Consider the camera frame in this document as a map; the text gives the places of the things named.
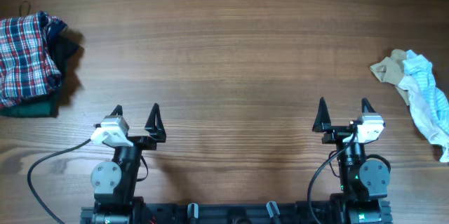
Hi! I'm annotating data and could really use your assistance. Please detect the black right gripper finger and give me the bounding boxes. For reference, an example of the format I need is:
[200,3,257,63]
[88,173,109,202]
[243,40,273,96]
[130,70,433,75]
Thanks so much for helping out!
[361,98,375,113]
[312,97,331,133]

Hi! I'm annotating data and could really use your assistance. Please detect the red blue plaid garment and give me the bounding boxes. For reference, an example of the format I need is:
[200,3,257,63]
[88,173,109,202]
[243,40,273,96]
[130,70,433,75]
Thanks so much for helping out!
[1,11,67,108]

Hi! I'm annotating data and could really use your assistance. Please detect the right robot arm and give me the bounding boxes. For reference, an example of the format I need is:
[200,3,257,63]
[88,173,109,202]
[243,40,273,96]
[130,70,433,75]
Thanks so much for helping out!
[307,98,393,224]

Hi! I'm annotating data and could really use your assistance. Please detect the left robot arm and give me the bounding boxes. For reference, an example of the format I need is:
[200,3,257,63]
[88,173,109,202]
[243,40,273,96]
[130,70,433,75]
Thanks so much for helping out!
[80,103,166,224]

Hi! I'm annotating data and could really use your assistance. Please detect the beige garment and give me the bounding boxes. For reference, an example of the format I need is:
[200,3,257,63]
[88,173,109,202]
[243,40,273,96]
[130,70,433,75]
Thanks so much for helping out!
[370,49,410,106]

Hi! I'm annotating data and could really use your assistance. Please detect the light blue striped garment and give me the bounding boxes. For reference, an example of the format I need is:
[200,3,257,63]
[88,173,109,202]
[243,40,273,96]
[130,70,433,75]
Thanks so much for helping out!
[398,50,448,163]

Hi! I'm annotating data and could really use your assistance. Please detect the green folded garment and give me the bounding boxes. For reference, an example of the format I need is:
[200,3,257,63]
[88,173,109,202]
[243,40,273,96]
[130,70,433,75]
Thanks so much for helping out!
[1,84,62,118]

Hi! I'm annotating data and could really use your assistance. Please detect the black folded garment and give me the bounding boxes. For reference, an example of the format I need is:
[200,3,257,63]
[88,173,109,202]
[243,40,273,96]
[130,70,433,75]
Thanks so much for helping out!
[50,27,79,84]

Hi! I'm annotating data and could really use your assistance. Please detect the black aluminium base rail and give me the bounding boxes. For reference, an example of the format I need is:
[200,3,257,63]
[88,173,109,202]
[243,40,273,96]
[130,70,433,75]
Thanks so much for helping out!
[80,201,393,224]

